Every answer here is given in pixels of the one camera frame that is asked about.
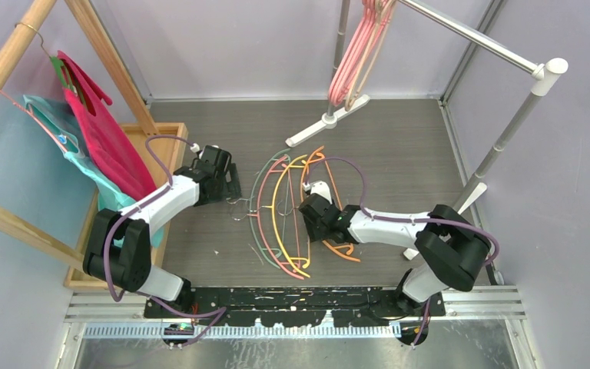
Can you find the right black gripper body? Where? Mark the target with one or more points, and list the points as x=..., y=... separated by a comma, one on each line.
x=316, y=231

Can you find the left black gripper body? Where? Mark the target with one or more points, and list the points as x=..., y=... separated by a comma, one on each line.
x=223, y=190

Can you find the orange wire hanger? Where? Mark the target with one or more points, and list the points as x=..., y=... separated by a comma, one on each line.
x=344, y=250

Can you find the yellow wire hanger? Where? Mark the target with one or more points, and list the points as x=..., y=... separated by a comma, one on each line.
x=281, y=211

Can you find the thin pink wire hanger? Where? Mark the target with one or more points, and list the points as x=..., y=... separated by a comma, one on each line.
x=264, y=228

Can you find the beige plastic hanger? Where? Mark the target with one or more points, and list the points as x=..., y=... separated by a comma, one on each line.
x=383, y=13

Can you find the thick pink plastic hanger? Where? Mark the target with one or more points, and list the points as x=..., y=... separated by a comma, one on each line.
x=343, y=61

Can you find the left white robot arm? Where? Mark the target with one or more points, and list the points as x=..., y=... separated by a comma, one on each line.
x=119, y=245

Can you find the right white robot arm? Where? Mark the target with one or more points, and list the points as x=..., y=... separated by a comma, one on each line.
x=453, y=251

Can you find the wooden tray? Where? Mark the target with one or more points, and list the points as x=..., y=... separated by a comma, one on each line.
x=171, y=154

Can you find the red garment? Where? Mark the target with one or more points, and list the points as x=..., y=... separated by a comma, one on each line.
x=108, y=146

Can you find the teal garment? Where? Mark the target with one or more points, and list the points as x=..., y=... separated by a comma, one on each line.
x=109, y=195

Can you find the green hanger on rack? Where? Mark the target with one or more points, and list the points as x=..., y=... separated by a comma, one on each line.
x=65, y=76

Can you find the pink hanger on wooden rack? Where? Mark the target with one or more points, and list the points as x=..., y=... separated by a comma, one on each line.
x=58, y=125

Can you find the metal clothes rack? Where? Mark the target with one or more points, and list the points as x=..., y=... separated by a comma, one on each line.
x=347, y=54

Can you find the green wire hanger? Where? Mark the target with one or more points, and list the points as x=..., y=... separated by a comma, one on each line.
x=252, y=209

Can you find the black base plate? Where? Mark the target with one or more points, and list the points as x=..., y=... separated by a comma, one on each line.
x=299, y=307

